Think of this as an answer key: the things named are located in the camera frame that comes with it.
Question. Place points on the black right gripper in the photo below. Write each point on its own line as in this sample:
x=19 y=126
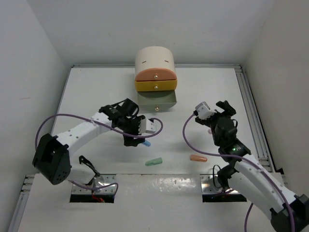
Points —
x=224 y=106

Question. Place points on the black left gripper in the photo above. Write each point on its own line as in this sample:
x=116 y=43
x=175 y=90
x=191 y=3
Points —
x=136 y=120

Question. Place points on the blue correction tape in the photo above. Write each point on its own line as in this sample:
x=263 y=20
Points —
x=146 y=143

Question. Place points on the green correction tape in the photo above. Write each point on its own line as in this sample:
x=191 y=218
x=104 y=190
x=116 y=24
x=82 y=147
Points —
x=153 y=162

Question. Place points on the orange correction tape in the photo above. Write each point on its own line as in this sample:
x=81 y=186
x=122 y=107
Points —
x=198 y=158

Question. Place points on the yellow drawer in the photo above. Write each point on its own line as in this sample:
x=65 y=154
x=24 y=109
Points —
x=148 y=86

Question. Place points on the orange top drawer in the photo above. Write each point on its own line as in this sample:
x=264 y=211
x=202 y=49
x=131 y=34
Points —
x=155 y=74

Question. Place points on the cream drawer cabinet shell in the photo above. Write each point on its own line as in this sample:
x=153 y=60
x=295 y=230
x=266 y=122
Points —
x=154 y=57

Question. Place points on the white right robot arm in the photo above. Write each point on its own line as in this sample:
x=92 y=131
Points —
x=286 y=211

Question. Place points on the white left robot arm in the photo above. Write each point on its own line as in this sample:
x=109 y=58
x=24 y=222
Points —
x=53 y=153

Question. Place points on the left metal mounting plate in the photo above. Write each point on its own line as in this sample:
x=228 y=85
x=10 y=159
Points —
x=103 y=185

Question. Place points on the metal mounting plate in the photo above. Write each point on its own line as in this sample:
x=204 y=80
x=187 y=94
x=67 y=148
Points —
x=210 y=185
x=103 y=185

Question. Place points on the white front shelf board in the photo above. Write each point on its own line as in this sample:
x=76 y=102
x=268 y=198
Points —
x=143 y=203

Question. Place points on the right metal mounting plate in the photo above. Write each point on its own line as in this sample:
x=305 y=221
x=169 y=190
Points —
x=210 y=185

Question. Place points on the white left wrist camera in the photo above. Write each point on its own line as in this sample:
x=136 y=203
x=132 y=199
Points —
x=147 y=126

